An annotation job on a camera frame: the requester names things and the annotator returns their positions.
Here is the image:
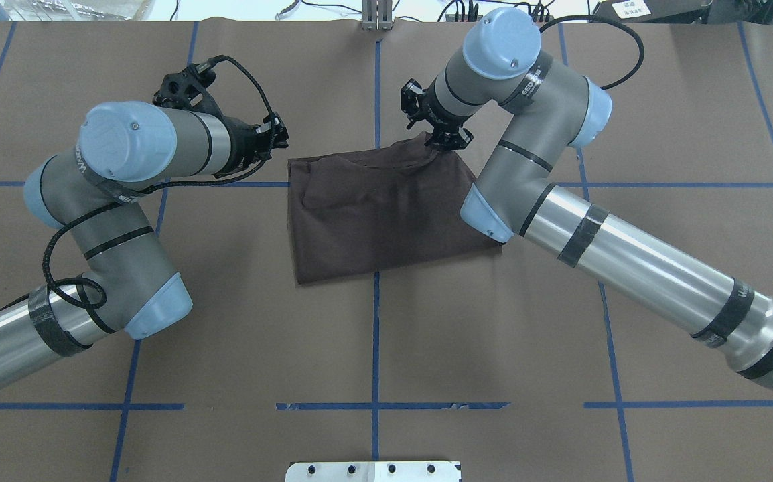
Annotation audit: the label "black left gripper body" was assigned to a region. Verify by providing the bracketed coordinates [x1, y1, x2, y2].
[225, 115, 275, 176]

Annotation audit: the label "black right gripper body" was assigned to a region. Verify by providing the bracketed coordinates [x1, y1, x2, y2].
[417, 84, 472, 135]

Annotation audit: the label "brown t-shirt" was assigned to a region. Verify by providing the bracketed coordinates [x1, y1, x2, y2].
[288, 133, 500, 285]

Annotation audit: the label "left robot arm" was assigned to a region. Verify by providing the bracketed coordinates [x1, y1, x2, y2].
[0, 101, 287, 389]

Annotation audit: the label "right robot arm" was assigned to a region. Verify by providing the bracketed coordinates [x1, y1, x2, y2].
[400, 8, 773, 391]

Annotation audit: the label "black box with label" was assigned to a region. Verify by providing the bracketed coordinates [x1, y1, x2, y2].
[591, 1, 705, 24]

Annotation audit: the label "aluminium profile post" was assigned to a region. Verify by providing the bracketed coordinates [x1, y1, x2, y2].
[361, 0, 395, 31]

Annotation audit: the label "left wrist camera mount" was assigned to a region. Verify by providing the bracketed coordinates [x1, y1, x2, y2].
[151, 63, 223, 118]

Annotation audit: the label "background cables and plugs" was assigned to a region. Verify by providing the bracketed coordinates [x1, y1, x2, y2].
[276, 0, 558, 23]

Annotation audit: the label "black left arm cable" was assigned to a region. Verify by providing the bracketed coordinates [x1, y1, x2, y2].
[42, 55, 277, 310]

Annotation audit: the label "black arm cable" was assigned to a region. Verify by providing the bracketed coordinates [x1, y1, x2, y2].
[539, 15, 646, 91]
[42, 55, 277, 310]

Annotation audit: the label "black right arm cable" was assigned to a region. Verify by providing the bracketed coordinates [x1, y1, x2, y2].
[539, 15, 646, 91]

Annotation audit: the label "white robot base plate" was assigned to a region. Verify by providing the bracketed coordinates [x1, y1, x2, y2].
[285, 460, 463, 481]

